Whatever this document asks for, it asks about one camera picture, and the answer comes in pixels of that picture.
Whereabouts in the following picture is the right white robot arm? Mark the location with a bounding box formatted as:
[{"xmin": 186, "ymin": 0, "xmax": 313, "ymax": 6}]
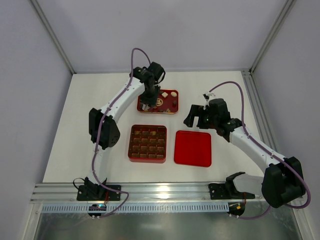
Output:
[{"xmin": 183, "ymin": 98, "xmax": 307, "ymax": 208}]

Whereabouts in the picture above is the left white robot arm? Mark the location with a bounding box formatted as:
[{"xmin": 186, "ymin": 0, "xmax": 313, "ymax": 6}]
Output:
[{"xmin": 76, "ymin": 62, "xmax": 166, "ymax": 201}]

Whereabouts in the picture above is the white cube chocolate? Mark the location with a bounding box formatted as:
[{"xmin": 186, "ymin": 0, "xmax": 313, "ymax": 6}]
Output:
[{"xmin": 161, "ymin": 92, "xmax": 168, "ymax": 98}]

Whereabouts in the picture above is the cream oval chocolate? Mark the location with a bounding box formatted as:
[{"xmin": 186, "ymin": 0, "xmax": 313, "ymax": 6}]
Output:
[{"xmin": 170, "ymin": 91, "xmax": 177, "ymax": 97}]

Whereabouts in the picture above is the red chocolate tray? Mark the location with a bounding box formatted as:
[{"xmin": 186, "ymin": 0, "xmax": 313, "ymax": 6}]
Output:
[{"xmin": 136, "ymin": 89, "xmax": 179, "ymax": 114}]

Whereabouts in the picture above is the red square chocolate box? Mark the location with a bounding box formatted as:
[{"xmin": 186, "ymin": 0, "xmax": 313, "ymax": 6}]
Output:
[{"xmin": 127, "ymin": 124, "xmax": 167, "ymax": 164}]

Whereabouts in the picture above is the red box lid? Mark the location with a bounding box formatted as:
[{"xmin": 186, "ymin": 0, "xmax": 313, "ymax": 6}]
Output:
[{"xmin": 173, "ymin": 130, "xmax": 212, "ymax": 168}]

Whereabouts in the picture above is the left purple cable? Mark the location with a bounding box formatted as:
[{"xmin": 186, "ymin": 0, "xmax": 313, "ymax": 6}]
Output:
[{"xmin": 91, "ymin": 47, "xmax": 152, "ymax": 218}]

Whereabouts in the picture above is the purple cable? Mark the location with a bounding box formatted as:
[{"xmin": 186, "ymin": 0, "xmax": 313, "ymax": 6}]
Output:
[
  {"xmin": 206, "ymin": 80, "xmax": 312, "ymax": 221},
  {"xmin": 91, "ymin": 47, "xmax": 152, "ymax": 218}
]

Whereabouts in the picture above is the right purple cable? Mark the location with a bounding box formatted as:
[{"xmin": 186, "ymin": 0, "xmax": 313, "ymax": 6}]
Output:
[{"xmin": 206, "ymin": 80, "xmax": 312, "ymax": 221}]

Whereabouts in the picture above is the slotted cable duct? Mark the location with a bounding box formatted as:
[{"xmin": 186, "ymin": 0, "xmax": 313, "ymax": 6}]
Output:
[{"xmin": 41, "ymin": 202, "xmax": 229, "ymax": 214}]

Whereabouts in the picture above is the aluminium front rail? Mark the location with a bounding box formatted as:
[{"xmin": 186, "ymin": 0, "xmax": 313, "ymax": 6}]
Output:
[{"xmin": 29, "ymin": 181, "xmax": 266, "ymax": 202}]

